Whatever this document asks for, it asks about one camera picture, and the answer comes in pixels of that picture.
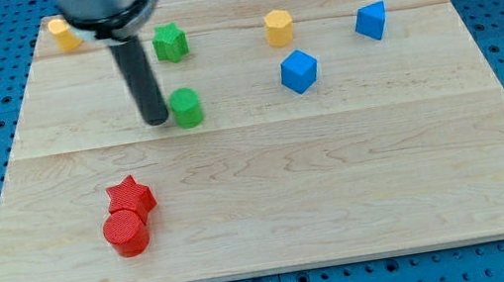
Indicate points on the red star block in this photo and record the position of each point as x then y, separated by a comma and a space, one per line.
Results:
131, 196

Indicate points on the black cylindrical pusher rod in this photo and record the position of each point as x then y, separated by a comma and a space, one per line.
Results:
138, 75

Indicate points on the blue cube block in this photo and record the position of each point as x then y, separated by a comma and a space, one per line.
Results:
298, 71

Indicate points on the light wooden board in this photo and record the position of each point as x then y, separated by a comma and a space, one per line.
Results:
396, 148

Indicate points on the green star block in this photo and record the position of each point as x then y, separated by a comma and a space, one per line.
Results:
170, 43

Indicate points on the green cylinder block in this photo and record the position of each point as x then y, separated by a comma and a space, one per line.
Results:
185, 105

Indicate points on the red cylinder block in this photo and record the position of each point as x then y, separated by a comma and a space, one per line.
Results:
126, 232

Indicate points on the yellow block far left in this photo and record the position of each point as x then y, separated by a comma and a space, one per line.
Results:
64, 38

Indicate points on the blue triangular prism block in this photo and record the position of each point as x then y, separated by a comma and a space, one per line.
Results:
370, 20

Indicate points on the yellow hexagon block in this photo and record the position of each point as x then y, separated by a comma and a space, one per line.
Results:
278, 28

